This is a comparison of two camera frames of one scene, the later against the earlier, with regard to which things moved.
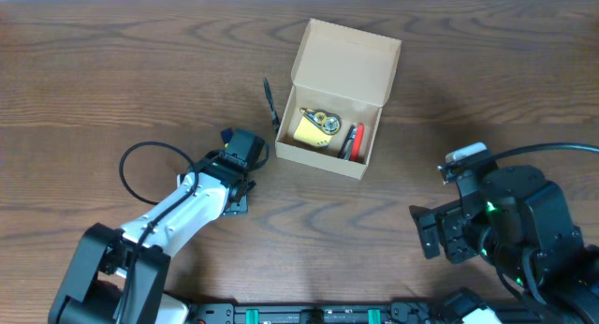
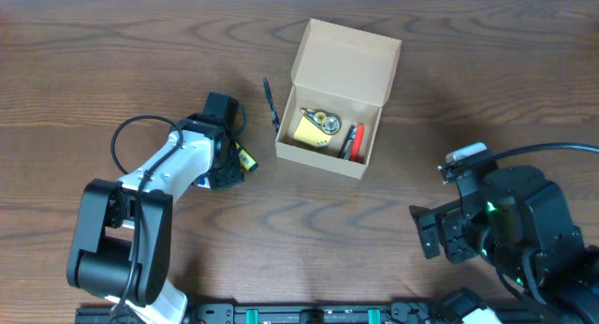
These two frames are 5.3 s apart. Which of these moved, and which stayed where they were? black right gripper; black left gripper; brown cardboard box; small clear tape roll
Moved: black left gripper
Stayed: black right gripper; brown cardboard box; small clear tape roll
